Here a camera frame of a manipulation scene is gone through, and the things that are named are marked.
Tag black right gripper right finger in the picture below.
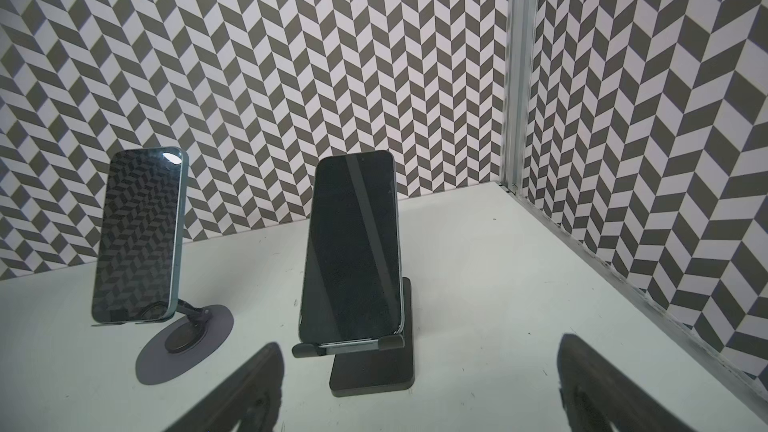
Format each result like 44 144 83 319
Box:
557 334 691 431

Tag aluminium corner post right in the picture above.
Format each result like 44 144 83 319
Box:
501 0 536 195

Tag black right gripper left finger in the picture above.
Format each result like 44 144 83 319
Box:
168 342 285 431

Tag green-edged phone on round stand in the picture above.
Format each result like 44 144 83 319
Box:
91 146 189 325

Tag dark phone on block stand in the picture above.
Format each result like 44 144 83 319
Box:
298 150 405 347

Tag black block stand far right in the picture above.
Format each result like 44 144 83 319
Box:
291 274 416 397

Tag round grey stand back right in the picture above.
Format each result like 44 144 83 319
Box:
135 299 234 385

